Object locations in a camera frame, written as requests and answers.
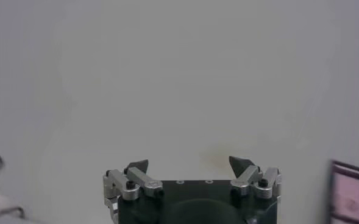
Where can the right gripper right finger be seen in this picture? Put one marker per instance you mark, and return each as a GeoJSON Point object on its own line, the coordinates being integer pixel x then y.
{"type": "Point", "coordinates": [246, 178]}

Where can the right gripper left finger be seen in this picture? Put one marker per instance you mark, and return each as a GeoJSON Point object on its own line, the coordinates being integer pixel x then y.
{"type": "Point", "coordinates": [142, 179]}

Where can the black laptop pink screen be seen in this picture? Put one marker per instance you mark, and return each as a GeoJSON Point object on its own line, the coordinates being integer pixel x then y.
{"type": "Point", "coordinates": [353, 194]}

